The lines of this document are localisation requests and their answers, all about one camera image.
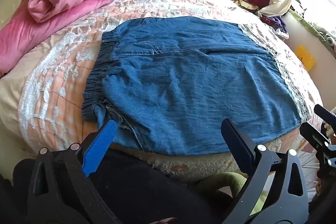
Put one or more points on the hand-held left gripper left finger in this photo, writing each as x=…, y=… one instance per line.
x=102, y=140

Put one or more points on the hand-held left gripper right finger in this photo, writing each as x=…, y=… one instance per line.
x=236, y=140

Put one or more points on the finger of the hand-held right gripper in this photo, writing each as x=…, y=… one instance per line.
x=324, y=111
x=313, y=136

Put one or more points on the blue denim pants lace trim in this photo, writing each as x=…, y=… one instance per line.
x=183, y=82

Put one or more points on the green fleece jacket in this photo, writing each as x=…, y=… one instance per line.
x=223, y=179

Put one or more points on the yellow card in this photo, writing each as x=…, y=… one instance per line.
x=304, y=57

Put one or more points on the cream fuzzy bed sheet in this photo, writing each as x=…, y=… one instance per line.
x=183, y=166

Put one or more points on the person's black clothing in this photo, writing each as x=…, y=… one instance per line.
x=144, y=187

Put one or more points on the floral lace bedspread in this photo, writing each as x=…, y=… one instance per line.
x=65, y=56

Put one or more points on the purple clothes heap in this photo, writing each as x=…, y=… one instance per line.
x=275, y=23

